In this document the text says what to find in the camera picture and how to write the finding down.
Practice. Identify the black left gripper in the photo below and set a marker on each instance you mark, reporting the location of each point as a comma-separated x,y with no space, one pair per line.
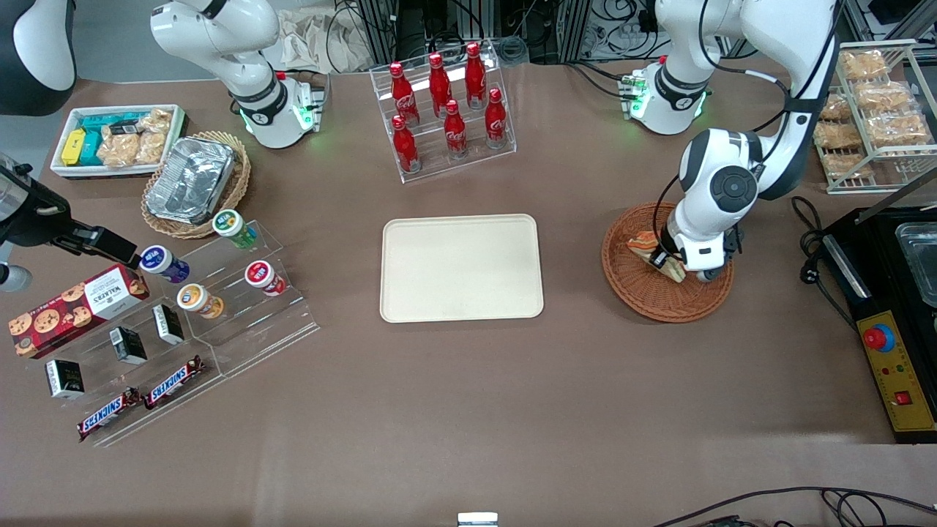
668,242

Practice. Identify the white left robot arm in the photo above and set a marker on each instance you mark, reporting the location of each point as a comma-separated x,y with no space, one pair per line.
721,183

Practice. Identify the clear acrylic snack stand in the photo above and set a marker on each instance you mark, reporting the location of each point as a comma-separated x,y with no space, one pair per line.
102,377

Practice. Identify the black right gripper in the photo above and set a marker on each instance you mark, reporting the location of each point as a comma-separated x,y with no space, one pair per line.
36,218

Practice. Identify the clear acrylic bottle rack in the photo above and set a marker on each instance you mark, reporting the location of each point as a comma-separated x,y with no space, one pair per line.
505,146

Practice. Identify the blue lid snack cup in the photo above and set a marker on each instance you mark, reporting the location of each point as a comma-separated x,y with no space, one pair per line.
162,263

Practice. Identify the clear metal-rimmed pan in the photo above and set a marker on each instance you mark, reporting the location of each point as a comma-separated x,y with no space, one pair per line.
924,260

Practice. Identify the brown round wicker basket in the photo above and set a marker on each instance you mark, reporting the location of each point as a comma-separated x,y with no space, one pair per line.
659,304

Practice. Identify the yellow snack box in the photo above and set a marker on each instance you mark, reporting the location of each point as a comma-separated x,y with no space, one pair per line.
73,148

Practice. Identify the Snickers bar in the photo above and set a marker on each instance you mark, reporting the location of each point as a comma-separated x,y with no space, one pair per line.
106,415
174,382

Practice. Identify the red Walkers cookie box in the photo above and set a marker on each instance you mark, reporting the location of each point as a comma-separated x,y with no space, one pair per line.
73,311

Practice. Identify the green lid snack cup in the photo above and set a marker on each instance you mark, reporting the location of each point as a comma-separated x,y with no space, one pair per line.
233,227

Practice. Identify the triangular sandwich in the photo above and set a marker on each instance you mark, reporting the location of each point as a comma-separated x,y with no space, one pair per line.
640,243

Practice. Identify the orange snack cup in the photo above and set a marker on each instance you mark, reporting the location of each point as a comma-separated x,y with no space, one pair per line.
198,300

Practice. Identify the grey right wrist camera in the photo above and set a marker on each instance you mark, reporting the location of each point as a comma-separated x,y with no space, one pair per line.
13,278

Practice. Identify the packaged bread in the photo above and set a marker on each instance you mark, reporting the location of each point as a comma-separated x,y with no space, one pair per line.
864,64
836,108
836,135
849,165
882,96
899,130

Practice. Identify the clear bag of cookies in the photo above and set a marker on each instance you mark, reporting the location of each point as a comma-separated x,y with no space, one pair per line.
117,150
154,135

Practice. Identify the red lid snack cup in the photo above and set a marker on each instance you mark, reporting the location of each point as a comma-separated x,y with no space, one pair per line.
263,277

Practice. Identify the aluminium frame post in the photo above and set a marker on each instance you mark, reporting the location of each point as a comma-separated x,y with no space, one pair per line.
379,29

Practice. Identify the small black carton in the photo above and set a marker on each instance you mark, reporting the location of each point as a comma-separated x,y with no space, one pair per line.
128,345
168,324
64,378

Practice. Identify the aluminium foil container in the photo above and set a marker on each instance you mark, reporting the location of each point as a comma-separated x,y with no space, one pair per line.
190,179

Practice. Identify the red emergency stop button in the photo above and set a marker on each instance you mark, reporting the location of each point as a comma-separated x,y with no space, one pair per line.
878,337

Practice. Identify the red cola bottle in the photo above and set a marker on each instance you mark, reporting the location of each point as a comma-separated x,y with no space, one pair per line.
496,124
475,73
405,150
455,135
400,91
439,84

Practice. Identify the cream plastic tray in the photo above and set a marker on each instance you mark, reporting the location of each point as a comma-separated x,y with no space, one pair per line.
461,271

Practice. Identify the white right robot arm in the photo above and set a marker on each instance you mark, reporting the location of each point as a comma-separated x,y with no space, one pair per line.
219,33

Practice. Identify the white plastic bin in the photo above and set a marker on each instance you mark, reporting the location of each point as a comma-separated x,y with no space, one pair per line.
66,172

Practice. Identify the clear acrylic cup stand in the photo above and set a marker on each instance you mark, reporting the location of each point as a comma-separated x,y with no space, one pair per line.
278,329

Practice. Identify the black machine with yellow panel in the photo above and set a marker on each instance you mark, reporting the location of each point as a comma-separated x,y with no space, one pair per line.
875,285

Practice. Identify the beige cloth bag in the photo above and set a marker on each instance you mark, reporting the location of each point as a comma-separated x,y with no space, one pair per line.
315,40

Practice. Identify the light oval wicker basket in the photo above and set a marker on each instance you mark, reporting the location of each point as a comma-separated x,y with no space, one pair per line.
238,183

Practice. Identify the teal snack box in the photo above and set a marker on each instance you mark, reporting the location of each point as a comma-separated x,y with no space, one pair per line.
91,150
110,119

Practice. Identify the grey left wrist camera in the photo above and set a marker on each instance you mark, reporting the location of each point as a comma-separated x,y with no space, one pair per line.
708,276

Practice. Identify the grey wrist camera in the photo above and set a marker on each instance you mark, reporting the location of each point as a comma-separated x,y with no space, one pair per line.
708,276
13,278

